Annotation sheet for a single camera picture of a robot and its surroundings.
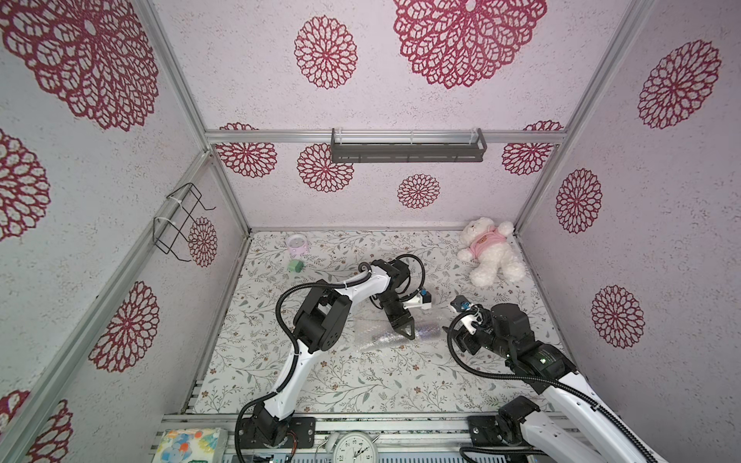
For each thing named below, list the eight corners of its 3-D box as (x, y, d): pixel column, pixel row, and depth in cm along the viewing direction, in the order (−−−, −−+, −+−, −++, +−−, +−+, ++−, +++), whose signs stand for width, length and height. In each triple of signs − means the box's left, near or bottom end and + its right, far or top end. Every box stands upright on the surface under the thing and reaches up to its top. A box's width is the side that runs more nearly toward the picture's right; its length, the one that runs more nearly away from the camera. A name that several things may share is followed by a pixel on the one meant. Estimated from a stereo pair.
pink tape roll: (286, 258, 114) (284, 253, 112) (290, 238, 121) (289, 233, 119) (307, 258, 114) (306, 253, 112) (310, 238, 121) (309, 233, 119)
